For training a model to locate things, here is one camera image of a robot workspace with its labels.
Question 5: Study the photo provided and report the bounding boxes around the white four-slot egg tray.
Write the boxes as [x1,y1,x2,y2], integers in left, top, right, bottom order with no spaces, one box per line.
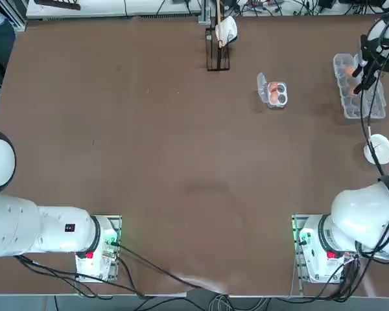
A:
[256,71,290,110]

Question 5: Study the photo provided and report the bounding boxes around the white shelf board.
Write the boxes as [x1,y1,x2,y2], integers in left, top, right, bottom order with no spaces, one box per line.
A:
[25,0,202,17]

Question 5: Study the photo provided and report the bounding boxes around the transparent twelve-slot egg tray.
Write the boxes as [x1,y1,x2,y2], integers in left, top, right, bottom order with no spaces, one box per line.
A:
[332,53,387,120]

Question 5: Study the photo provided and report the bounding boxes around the black wire cup rack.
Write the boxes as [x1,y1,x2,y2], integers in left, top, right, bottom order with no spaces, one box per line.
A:
[204,0,231,72]

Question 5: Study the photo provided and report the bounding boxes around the black table cable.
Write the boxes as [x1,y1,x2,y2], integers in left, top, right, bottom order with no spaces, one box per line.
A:
[115,241,215,292]

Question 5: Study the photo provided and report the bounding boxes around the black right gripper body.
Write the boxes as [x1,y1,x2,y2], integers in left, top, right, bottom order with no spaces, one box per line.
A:
[359,35,389,73]

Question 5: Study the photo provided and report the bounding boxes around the white bowl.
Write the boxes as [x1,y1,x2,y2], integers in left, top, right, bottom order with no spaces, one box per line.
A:
[362,133,389,165]

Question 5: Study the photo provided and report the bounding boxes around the black floor cable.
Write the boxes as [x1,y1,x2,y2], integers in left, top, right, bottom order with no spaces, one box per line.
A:
[14,255,147,299]

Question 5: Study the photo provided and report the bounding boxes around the aluminium camera post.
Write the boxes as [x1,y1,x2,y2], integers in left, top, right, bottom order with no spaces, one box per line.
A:
[197,0,212,24]

